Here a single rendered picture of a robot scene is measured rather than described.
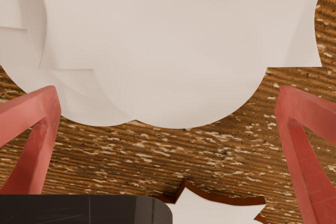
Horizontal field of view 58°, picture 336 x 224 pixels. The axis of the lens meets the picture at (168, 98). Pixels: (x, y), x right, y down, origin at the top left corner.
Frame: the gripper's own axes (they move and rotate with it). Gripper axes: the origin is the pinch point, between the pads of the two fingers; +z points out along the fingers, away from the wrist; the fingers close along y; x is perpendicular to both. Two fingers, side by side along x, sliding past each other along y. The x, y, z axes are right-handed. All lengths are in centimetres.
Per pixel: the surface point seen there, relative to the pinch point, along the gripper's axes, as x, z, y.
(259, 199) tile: 13.7, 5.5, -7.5
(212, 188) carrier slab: 12.5, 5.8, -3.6
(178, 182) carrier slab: 11.8, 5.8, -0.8
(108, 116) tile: 3.5, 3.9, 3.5
